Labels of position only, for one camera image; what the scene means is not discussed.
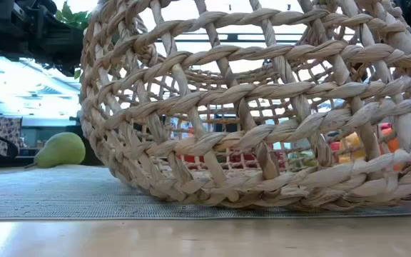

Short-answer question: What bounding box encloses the black aluminium table frame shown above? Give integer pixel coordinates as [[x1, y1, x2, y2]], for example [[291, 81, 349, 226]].
[[0, 155, 101, 169]]

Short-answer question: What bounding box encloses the green leafy plant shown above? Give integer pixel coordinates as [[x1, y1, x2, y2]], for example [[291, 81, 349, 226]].
[[54, 0, 93, 80]]

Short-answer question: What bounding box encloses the green pear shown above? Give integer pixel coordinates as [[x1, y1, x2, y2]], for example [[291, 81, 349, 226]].
[[25, 131, 86, 169]]

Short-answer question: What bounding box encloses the woven wicker basket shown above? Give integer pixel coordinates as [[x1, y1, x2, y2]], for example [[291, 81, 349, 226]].
[[79, 0, 411, 212]]

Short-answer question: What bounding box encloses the patterned fabric chair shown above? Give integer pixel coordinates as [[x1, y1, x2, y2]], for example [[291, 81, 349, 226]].
[[0, 116, 24, 156]]

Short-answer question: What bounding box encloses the grey woven placemat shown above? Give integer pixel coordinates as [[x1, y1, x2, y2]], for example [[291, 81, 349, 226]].
[[0, 164, 411, 221]]

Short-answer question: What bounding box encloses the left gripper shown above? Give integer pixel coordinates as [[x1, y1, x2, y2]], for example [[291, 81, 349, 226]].
[[0, 0, 85, 76]]

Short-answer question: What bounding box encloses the yellow bell pepper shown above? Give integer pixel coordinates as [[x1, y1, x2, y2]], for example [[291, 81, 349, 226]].
[[339, 131, 367, 163]]

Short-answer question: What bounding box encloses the green cucumber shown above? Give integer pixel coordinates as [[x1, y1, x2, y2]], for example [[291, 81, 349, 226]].
[[288, 151, 319, 168]]

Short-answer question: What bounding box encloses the orange fruit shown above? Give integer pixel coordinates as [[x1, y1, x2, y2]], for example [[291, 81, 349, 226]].
[[380, 124, 411, 171]]

